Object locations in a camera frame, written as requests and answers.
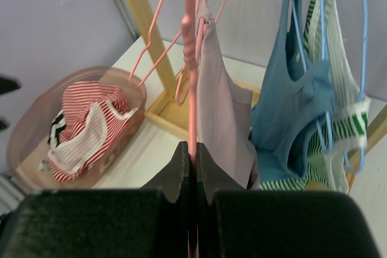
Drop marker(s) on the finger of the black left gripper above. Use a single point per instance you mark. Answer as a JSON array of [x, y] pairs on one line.
[[4, 124], [8, 84]]

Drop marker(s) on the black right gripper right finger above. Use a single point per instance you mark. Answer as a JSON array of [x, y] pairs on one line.
[[235, 222]]

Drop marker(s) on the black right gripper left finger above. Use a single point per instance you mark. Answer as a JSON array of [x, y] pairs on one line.
[[147, 222]]

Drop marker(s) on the black white striped tank top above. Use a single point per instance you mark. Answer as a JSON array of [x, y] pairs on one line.
[[57, 126]]

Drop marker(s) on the red white striped tank top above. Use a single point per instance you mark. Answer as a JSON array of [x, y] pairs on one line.
[[95, 115]]

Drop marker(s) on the dusty pink tank top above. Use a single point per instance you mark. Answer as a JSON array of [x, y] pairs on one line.
[[223, 111]]

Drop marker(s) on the blue tank top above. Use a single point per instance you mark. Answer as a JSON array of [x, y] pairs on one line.
[[275, 115]]

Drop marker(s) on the green white striped tank top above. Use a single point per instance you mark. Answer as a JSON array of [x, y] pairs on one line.
[[322, 34]]

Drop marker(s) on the pink plastic basket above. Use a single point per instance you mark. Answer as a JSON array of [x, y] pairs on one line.
[[27, 148]]

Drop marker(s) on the wooden clothes rack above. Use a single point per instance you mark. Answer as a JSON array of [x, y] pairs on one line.
[[174, 108]]

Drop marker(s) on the light blue wire hanger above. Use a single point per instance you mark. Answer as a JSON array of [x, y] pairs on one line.
[[315, 92]]

